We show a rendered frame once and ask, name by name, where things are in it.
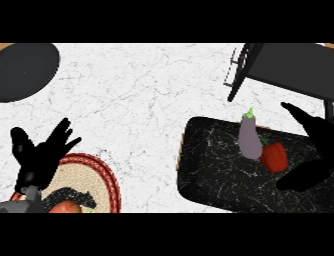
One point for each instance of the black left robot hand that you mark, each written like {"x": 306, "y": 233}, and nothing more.
{"x": 39, "y": 159}

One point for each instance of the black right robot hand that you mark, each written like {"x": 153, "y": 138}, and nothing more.
{"x": 329, "y": 143}

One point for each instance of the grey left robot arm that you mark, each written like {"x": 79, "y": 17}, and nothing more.
{"x": 21, "y": 201}

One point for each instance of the red bell pepper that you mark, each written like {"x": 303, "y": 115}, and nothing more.
{"x": 274, "y": 156}

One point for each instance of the black marble tray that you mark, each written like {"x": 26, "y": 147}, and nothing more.
{"x": 246, "y": 173}

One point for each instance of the black tiered shelf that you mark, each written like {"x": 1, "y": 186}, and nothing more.
{"x": 293, "y": 75}

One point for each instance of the beige placemat with red rim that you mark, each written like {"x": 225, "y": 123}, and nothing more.
{"x": 94, "y": 181}

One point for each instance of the black speckled plate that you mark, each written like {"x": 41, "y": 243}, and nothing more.
{"x": 72, "y": 197}

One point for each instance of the orange tomato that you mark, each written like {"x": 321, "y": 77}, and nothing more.
{"x": 66, "y": 207}

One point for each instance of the purple eggplant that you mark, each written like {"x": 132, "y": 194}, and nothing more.
{"x": 250, "y": 138}

